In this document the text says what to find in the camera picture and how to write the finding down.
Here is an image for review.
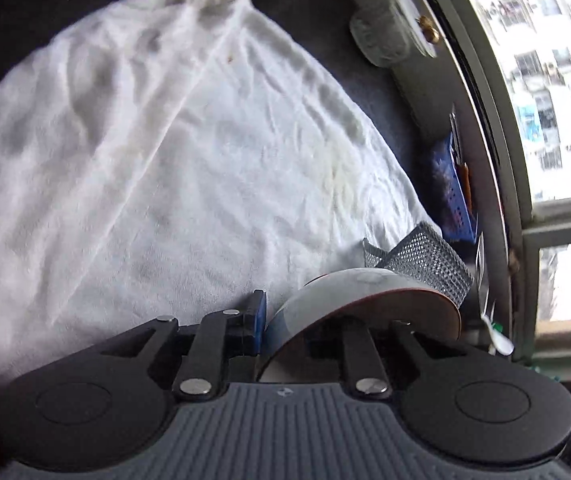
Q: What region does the white cloth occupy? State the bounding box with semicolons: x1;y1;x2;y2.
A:
0;0;439;396

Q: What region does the window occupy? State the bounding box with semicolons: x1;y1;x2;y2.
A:
410;0;571;381

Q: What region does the knife with brown handle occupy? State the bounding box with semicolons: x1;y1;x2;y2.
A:
448;105;473;211

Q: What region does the brown walnut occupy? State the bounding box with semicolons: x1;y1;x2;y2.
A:
418;16;441;43

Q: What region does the glass jar with lid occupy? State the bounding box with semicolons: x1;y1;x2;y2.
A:
349;0;441;67

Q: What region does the white bowl with red rim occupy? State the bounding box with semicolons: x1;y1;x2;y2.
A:
258;267;462;385

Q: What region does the blue plastic basket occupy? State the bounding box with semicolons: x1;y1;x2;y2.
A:
428;132;479;243

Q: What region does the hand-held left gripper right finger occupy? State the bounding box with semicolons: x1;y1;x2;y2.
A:
343;317;466;399

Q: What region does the white plastic spoon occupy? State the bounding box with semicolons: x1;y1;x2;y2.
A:
480;312;515;356

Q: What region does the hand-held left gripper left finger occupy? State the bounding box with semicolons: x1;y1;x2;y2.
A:
90;290;269;401

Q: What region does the silver mesh dishcloth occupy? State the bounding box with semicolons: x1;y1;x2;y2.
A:
363;221;475;308

